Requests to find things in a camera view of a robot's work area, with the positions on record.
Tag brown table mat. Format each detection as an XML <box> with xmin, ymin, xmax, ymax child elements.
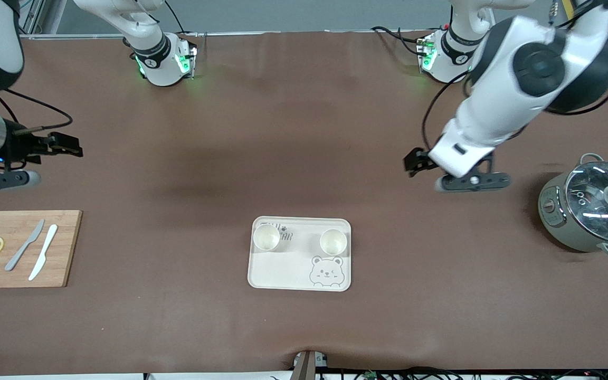
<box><xmin>0</xmin><ymin>29</ymin><xmax>608</xmax><ymax>377</ymax></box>

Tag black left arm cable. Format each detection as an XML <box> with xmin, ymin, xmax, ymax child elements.
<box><xmin>421</xmin><ymin>71</ymin><xmax>473</xmax><ymax>151</ymax></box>

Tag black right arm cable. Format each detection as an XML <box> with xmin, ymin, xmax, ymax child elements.
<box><xmin>0</xmin><ymin>89</ymin><xmax>73</xmax><ymax>132</ymax></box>

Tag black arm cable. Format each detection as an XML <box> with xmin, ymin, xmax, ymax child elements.
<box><xmin>0</xmin><ymin>89</ymin><xmax>73</xmax><ymax>132</ymax></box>
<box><xmin>421</xmin><ymin>71</ymin><xmax>473</xmax><ymax>151</ymax></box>

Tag white IKEA cup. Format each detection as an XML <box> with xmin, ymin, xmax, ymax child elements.
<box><xmin>253</xmin><ymin>224</ymin><xmax>281</xmax><ymax>252</ymax></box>
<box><xmin>319</xmin><ymin>229</ymin><xmax>348</xmax><ymax>257</ymax></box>

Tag grey-green electric pot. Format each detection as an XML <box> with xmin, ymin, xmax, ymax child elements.
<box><xmin>538</xmin><ymin>153</ymin><xmax>608</xmax><ymax>258</ymax></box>

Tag metal table edge bracket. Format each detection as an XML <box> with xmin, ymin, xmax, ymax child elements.
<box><xmin>292</xmin><ymin>350</ymin><xmax>329</xmax><ymax>380</ymax></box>

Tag white plastic knife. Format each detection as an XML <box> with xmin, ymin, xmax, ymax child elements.
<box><xmin>28</xmin><ymin>224</ymin><xmax>59</xmax><ymax>281</ymax></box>

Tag beige bear print tray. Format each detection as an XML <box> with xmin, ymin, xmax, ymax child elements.
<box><xmin>248</xmin><ymin>216</ymin><xmax>352</xmax><ymax>292</ymax></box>

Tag wooden cutting board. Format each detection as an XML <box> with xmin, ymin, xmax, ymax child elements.
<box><xmin>0</xmin><ymin>210</ymin><xmax>83</xmax><ymax>289</ymax></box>

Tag aluminium frame post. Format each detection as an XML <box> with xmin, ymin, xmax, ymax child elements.
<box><xmin>19</xmin><ymin>0</ymin><xmax>67</xmax><ymax>37</ymax></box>

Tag black base cables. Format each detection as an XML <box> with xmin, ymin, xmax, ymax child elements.
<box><xmin>372</xmin><ymin>25</ymin><xmax>427</xmax><ymax>56</ymax></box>

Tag glass pot lid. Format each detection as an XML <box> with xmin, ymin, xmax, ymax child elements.
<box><xmin>565</xmin><ymin>161</ymin><xmax>608</xmax><ymax>244</ymax></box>

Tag grey plastic knife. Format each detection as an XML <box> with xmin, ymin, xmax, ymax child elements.
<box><xmin>4</xmin><ymin>219</ymin><xmax>45</xmax><ymax>272</ymax></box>

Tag black base cable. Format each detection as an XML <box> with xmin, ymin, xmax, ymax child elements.
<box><xmin>164</xmin><ymin>0</ymin><xmax>186</xmax><ymax>35</ymax></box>

